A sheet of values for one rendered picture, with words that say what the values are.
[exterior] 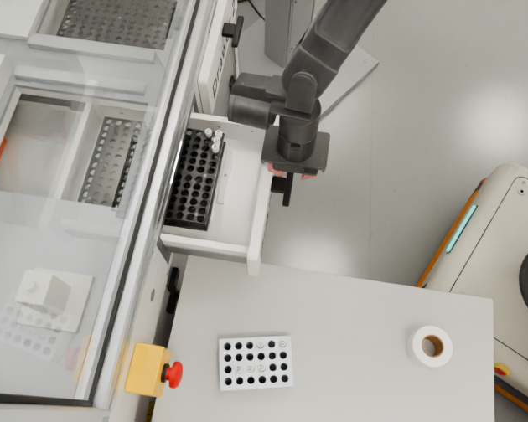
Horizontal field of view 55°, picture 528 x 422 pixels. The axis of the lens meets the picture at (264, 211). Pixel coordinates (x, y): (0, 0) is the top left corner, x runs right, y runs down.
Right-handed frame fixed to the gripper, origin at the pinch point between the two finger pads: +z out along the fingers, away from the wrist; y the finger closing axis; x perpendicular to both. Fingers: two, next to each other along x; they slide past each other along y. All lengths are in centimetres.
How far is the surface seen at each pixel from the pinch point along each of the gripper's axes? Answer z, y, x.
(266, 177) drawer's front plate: -2.0, 4.1, 2.5
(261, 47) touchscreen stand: 86, 21, -99
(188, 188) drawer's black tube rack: 0.7, 17.2, 5.5
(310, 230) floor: 91, -8, -25
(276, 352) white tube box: 11.3, -1.8, 28.8
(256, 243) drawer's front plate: -1.9, 3.9, 14.3
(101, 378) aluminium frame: -8.0, 20.6, 38.1
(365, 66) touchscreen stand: 87, -22, -97
